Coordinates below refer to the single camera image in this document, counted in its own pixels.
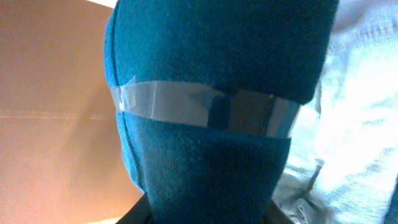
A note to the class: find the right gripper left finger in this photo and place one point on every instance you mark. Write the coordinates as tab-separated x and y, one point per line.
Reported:
138	214

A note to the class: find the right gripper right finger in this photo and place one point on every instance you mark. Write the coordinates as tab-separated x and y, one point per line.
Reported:
275	216

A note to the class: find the light blue jeans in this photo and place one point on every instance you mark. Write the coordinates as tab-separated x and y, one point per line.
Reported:
342	166

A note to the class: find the teal taped shirt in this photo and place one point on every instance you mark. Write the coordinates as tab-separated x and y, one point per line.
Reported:
206	95

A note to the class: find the clear plastic storage container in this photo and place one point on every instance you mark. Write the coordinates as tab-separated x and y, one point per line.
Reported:
60	149

